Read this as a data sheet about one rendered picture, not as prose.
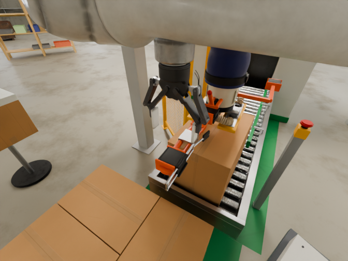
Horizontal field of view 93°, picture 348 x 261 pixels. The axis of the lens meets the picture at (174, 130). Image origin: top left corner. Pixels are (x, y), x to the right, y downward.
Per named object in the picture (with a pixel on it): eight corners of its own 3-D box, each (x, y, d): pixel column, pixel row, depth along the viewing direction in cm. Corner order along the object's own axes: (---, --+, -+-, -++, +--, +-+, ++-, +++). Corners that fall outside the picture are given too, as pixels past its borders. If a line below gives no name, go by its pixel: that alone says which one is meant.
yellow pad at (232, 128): (231, 102, 117) (233, 96, 114) (246, 106, 113) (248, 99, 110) (216, 128, 94) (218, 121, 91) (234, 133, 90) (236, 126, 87)
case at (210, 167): (201, 137, 168) (206, 102, 143) (242, 152, 151) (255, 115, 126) (168, 179, 128) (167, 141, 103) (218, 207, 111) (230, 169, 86)
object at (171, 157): (168, 154, 64) (167, 144, 61) (185, 160, 61) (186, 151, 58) (155, 169, 58) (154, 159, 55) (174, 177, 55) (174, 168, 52)
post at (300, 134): (253, 201, 172) (298, 122, 110) (260, 204, 169) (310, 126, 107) (252, 207, 167) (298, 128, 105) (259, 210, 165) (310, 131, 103)
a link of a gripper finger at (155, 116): (152, 110, 49) (150, 110, 49) (154, 129, 53) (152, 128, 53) (158, 106, 51) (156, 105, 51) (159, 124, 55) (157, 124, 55)
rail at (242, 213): (268, 96, 270) (272, 85, 258) (272, 97, 268) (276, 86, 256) (230, 231, 113) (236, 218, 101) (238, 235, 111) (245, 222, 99)
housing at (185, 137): (184, 136, 73) (185, 128, 70) (199, 141, 70) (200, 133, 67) (177, 146, 68) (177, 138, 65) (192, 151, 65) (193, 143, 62)
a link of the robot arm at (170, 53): (167, 28, 40) (168, 55, 43) (143, 33, 33) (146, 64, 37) (203, 31, 36) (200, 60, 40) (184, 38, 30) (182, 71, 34)
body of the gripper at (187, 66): (198, 59, 39) (194, 96, 45) (167, 55, 43) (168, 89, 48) (183, 68, 34) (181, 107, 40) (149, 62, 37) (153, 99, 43)
